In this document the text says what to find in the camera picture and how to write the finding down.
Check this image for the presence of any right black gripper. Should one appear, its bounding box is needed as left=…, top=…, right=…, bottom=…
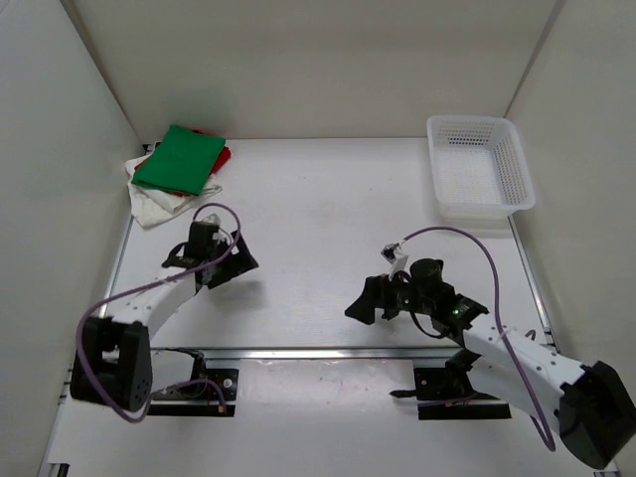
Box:
left=347, top=267, right=435, bottom=324

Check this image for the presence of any white t shirt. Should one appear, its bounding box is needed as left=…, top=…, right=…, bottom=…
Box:
left=124, top=154, right=223, bottom=229

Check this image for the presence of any red t shirt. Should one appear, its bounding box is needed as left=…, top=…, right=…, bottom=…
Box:
left=133, top=129, right=235, bottom=198

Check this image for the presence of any green t shirt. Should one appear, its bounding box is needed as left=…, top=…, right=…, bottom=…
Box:
left=132, top=123, right=228, bottom=196

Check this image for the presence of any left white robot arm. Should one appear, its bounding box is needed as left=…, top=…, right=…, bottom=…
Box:
left=71, top=221, right=258, bottom=412

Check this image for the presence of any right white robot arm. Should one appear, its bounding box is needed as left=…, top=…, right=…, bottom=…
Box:
left=345, top=258, right=635, bottom=470

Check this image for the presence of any white plastic basket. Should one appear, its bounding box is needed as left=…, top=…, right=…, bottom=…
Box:
left=426, top=114, right=536, bottom=221

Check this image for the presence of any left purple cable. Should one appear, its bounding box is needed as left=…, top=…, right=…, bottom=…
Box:
left=78, top=203, right=243, bottom=423

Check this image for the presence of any purple cable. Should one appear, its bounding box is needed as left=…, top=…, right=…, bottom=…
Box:
left=382, top=227, right=557, bottom=452
left=78, top=203, right=243, bottom=423

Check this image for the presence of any aluminium rail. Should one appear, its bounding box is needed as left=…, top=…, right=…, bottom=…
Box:
left=148, top=347, right=468, bottom=362

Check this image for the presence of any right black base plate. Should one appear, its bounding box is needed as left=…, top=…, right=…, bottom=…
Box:
left=390, top=367, right=512, bottom=421

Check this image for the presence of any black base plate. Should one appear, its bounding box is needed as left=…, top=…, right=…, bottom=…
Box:
left=390, top=367, right=512, bottom=421
left=148, top=367, right=239, bottom=418

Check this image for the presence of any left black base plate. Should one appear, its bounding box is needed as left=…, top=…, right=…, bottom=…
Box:
left=148, top=367, right=239, bottom=418

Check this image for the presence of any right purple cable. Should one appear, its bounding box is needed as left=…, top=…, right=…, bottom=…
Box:
left=382, top=227, right=557, bottom=452

